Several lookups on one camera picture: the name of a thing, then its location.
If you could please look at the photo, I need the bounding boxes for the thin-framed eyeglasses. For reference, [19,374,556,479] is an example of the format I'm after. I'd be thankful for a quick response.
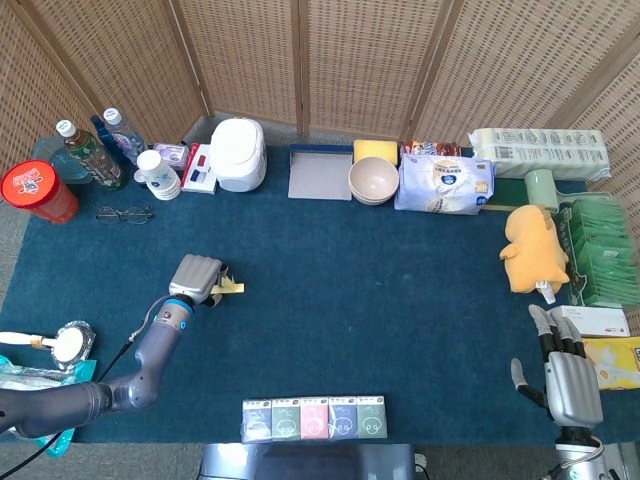
[94,204,155,226]

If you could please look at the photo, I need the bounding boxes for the white rice cooker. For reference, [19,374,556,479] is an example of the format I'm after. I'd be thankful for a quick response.
[208,117,268,193]

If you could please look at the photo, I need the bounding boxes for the red brown snack bag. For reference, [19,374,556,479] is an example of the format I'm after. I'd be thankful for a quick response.
[399,139,462,159]

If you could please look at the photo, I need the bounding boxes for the blue and grey tray box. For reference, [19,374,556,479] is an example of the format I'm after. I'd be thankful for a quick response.
[287,144,354,202]

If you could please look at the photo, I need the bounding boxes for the red and white box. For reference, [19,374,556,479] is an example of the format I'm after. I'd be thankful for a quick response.
[180,142,219,195]

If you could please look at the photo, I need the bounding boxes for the yellow plush toy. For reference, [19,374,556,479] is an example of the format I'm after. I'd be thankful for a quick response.
[499,204,571,305]

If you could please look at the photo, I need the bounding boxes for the green tea bottle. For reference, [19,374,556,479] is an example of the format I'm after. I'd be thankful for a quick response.
[55,119,129,192]

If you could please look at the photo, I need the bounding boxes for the yellow snack bag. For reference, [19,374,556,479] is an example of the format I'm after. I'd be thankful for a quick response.
[582,337,640,391]

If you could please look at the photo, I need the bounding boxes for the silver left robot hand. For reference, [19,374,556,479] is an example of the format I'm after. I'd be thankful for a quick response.
[168,253,236,307]

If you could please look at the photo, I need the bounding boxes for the red snack canister orange lid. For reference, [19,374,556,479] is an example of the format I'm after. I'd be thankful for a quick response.
[0,159,80,225]

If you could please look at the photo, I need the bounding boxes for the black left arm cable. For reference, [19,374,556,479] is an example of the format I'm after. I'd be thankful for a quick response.
[0,312,156,479]

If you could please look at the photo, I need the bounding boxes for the yellow sponge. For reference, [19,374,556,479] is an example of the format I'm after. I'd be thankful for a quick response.
[353,139,399,166]

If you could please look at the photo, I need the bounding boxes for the dark green tissue packet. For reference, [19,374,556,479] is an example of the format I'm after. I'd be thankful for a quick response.
[271,397,302,442]

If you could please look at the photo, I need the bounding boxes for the clear water bottle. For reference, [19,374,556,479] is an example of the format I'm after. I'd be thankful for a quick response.
[103,106,150,168]

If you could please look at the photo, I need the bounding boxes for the light green mug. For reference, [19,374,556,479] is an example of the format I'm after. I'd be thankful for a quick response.
[523,168,560,215]

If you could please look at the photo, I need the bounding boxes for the teal and red snack bag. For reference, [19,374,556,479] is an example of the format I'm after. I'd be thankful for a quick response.
[0,353,97,459]

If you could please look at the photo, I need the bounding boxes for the light blue white bag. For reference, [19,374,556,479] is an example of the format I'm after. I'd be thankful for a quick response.
[393,153,497,217]

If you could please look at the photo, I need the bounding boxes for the beige bowl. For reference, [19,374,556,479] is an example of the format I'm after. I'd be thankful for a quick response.
[353,192,396,207]
[348,156,401,201]

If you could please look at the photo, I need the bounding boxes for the silver foil wrapper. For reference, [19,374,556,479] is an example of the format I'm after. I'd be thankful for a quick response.
[52,319,96,372]

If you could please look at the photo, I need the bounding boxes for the dark blue bottle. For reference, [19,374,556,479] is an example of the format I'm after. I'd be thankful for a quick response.
[90,115,132,174]

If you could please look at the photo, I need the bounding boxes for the sage green tissue packet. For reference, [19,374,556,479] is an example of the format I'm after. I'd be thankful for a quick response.
[356,395,389,440]

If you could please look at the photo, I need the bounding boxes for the pale green tissue pack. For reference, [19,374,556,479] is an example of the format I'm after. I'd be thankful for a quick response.
[467,127,612,182]

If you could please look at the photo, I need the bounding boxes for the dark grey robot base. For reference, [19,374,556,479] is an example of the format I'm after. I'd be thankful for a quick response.
[199,442,417,480]

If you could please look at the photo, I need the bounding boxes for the pale blue tissue packet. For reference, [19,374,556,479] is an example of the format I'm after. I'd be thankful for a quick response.
[242,398,274,444]

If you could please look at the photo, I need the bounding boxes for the green sachet box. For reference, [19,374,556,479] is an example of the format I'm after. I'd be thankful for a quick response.
[557,192,640,309]

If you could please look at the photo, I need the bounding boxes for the blue tablecloth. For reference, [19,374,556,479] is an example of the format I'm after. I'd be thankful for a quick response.
[0,144,640,446]

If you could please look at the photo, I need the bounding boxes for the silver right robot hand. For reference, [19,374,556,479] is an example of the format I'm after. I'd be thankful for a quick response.
[510,304,605,430]

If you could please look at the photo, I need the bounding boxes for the wicker folding screen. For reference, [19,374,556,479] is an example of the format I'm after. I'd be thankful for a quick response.
[0,0,640,331]

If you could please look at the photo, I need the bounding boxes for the small purple box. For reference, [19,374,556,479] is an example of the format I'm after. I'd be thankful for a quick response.
[151,142,191,172]

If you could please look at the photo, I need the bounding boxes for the pink tissue packet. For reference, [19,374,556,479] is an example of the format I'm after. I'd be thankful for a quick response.
[299,397,331,441]

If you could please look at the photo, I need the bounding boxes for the small white box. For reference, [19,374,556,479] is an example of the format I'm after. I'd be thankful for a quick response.
[547,304,631,339]

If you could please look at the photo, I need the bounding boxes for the white pill jar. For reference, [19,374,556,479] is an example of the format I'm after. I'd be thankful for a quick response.
[135,149,182,202]

